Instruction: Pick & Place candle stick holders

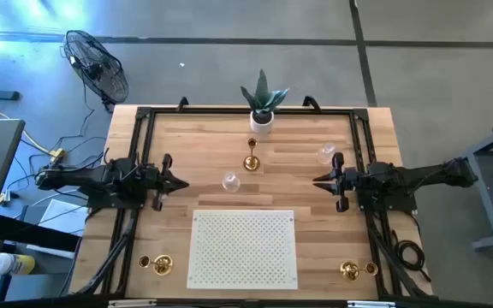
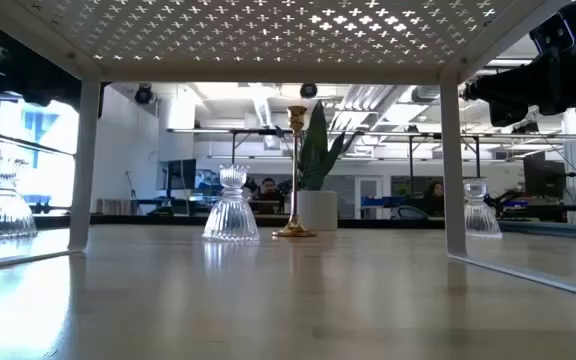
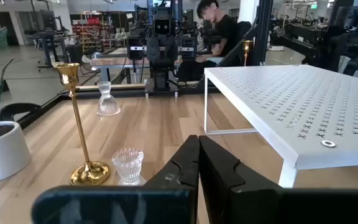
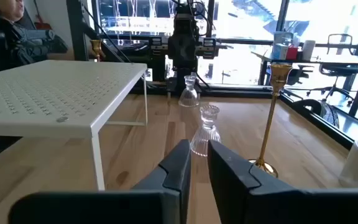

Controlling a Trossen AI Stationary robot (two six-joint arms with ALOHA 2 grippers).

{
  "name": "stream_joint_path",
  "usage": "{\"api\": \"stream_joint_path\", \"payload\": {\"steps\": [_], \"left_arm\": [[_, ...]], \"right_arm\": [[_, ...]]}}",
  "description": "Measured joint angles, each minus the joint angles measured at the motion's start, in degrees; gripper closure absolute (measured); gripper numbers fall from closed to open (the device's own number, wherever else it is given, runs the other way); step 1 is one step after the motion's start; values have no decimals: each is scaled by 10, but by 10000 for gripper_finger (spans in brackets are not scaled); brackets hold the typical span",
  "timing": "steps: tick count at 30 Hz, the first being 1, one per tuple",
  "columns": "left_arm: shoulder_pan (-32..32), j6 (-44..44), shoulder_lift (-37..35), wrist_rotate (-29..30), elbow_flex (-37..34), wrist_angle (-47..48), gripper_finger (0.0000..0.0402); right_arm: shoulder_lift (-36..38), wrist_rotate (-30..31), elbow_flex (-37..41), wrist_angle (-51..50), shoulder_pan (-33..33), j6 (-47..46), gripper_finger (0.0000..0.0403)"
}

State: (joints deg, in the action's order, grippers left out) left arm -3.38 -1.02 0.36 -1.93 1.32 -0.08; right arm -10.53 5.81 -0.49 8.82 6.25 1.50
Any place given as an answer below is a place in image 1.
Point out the black frame clamp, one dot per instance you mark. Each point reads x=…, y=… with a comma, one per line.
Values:
x=311, y=103
x=183, y=104

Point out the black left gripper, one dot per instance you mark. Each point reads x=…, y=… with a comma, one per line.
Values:
x=158, y=179

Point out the white round plant pot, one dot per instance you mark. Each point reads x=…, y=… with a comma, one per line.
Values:
x=262, y=127

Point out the clear ribbed glass candle holder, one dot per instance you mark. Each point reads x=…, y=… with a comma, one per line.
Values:
x=231, y=183
x=324, y=154

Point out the green snake plant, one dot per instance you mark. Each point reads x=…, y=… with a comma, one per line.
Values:
x=263, y=96

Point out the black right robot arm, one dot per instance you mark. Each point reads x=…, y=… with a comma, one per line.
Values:
x=422, y=175

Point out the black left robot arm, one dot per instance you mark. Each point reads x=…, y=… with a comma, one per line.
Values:
x=84, y=177

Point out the black metal table frame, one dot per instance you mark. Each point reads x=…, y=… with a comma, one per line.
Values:
x=246, y=110

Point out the black floor fan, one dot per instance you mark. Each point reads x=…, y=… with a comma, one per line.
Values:
x=96, y=68

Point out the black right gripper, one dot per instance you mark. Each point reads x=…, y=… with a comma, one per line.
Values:
x=349, y=180

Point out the black table beam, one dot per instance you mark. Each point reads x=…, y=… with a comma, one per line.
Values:
x=28, y=233

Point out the silver aluminium bracket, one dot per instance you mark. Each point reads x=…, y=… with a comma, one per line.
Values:
x=133, y=303
x=370, y=304

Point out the yellow and white canister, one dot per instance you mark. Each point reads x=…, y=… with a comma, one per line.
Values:
x=15, y=264

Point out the white paper sheet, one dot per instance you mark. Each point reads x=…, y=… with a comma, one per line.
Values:
x=64, y=216

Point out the white patterned placemat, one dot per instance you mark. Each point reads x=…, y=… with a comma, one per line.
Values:
x=242, y=248

